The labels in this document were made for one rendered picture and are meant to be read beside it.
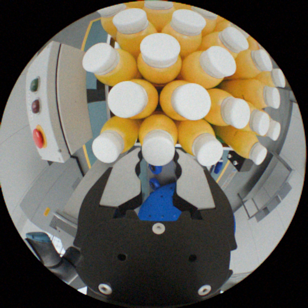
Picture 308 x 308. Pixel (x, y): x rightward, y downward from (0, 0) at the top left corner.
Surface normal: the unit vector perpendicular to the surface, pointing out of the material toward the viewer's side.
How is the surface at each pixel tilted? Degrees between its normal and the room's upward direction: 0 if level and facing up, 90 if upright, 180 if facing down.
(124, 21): 0
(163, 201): 90
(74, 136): 90
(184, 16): 0
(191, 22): 0
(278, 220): 90
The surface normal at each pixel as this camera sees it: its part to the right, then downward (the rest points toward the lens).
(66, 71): 1.00, 0.04
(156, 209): 0.00, -0.85
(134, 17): -0.05, 0.53
